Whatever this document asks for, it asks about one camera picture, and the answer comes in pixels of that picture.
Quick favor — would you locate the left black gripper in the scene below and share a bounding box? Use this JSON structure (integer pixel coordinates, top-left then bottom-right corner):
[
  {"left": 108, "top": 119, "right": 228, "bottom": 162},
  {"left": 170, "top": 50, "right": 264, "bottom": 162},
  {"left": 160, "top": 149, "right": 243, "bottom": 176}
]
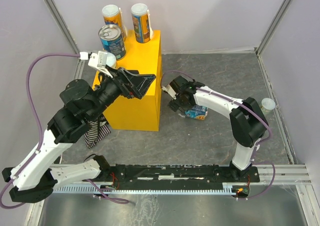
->
[{"left": 87, "top": 64, "right": 157, "bottom": 121}]

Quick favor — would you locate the silver top tin can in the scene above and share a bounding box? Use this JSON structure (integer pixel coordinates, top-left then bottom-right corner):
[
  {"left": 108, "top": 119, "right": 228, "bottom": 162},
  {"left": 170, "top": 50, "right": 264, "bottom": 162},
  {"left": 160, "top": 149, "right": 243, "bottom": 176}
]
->
[{"left": 184, "top": 105, "right": 208, "bottom": 120}]

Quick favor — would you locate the green label can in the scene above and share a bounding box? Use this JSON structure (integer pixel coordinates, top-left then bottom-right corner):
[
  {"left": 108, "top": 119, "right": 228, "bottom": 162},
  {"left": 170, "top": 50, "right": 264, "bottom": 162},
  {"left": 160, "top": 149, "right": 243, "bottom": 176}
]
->
[{"left": 106, "top": 52, "right": 117, "bottom": 69}]

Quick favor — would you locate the yellow shelf cabinet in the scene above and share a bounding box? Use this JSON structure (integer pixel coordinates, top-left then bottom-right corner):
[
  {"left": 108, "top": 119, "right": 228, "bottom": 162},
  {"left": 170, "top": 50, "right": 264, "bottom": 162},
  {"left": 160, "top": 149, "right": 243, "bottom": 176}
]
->
[{"left": 103, "top": 30, "right": 163, "bottom": 131}]

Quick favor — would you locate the teal blue pull-tab can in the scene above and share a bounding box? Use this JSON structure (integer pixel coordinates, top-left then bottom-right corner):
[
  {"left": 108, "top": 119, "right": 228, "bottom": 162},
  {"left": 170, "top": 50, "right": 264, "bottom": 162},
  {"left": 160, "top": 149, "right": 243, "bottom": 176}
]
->
[{"left": 98, "top": 24, "right": 126, "bottom": 60}]

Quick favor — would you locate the blue orange can with spoon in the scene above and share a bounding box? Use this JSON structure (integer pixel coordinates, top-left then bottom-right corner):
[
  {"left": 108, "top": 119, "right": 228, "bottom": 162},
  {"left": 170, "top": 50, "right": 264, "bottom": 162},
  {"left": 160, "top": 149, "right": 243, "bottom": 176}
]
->
[{"left": 131, "top": 3, "right": 154, "bottom": 44}]

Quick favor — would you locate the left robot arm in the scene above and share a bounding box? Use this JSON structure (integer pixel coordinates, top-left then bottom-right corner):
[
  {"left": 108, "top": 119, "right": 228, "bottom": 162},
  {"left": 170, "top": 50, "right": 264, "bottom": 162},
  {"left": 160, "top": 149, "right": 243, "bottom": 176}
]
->
[{"left": 2, "top": 67, "right": 156, "bottom": 206}]

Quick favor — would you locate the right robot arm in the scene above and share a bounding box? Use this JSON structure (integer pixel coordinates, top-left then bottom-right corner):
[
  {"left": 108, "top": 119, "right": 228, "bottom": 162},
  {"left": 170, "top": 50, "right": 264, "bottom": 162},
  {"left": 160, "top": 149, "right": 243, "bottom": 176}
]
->
[{"left": 161, "top": 76, "right": 272, "bottom": 181}]

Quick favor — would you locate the striped black white cloth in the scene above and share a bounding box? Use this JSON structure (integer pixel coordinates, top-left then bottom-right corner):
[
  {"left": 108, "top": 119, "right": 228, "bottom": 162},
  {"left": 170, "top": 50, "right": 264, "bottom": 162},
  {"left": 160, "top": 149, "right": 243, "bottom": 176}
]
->
[{"left": 84, "top": 115, "right": 110, "bottom": 149}]

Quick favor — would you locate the clear lid can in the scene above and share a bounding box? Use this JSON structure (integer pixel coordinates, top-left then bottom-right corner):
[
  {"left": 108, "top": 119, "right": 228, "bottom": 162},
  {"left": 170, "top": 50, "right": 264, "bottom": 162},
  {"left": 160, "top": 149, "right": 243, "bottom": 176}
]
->
[{"left": 260, "top": 98, "right": 276, "bottom": 115}]

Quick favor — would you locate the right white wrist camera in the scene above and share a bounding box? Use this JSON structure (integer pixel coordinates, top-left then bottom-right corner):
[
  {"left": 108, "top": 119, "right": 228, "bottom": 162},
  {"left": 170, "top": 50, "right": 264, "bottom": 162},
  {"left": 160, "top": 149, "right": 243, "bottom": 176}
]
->
[{"left": 161, "top": 85, "right": 177, "bottom": 100}]

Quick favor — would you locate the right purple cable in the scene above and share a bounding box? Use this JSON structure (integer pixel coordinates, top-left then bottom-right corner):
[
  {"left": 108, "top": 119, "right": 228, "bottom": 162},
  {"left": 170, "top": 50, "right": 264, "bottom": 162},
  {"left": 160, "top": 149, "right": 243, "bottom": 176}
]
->
[{"left": 159, "top": 70, "right": 277, "bottom": 199}]

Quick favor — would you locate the purple cable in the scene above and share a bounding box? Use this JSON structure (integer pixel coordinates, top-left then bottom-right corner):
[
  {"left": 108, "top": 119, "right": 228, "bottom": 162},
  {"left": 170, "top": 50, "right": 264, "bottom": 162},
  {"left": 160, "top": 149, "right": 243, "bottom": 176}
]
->
[
  {"left": 159, "top": 70, "right": 277, "bottom": 199},
  {"left": 0, "top": 52, "right": 83, "bottom": 208}
]

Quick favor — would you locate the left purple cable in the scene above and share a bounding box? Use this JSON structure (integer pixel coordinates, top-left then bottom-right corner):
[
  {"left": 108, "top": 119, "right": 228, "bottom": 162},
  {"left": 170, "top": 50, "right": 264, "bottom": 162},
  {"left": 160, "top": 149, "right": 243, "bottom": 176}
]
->
[{"left": 0, "top": 52, "right": 83, "bottom": 208}]

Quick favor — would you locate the light blue cable duct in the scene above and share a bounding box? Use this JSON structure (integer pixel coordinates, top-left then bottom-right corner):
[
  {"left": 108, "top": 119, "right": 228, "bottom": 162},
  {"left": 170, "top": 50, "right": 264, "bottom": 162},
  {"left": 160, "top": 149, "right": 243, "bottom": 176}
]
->
[{"left": 53, "top": 183, "right": 248, "bottom": 196}]

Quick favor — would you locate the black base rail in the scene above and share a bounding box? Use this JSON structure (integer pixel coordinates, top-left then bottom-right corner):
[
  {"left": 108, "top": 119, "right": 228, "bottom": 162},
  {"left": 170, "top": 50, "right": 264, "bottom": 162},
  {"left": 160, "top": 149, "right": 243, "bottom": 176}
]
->
[{"left": 86, "top": 155, "right": 260, "bottom": 189}]

